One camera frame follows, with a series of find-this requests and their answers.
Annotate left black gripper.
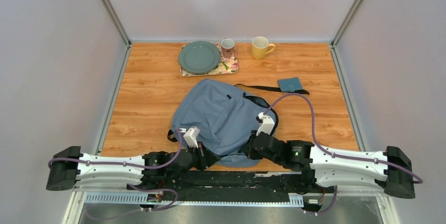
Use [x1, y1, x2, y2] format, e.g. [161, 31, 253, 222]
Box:
[186, 141, 221, 170]

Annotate blue fabric backpack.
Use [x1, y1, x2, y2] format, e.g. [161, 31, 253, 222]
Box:
[167, 78, 311, 168]

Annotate teal wallet notebook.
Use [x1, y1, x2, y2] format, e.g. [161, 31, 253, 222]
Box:
[277, 77, 303, 93]

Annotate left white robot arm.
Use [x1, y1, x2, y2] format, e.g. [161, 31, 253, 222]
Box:
[46, 127, 221, 191]

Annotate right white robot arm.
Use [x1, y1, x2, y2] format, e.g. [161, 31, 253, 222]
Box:
[241, 113, 415, 199]

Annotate floral serving tray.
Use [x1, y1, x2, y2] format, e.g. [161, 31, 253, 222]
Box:
[179, 43, 239, 77]

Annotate yellow ceramic mug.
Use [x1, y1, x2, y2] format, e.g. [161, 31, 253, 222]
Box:
[251, 36, 276, 60]

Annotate green ceramic plate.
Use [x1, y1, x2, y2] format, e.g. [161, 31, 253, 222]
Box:
[178, 41, 220, 74]

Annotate pink patterned mug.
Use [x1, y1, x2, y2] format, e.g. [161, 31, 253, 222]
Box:
[220, 38, 236, 59]

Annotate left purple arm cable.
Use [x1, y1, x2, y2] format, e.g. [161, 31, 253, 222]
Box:
[47, 128, 185, 212]

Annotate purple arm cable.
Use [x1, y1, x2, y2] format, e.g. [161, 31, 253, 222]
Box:
[263, 92, 424, 216]
[47, 128, 185, 212]

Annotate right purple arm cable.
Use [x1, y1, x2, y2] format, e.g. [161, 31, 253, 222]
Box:
[263, 92, 424, 216]

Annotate aluminium frame rail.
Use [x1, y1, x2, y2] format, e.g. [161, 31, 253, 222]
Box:
[63, 171, 400, 223]

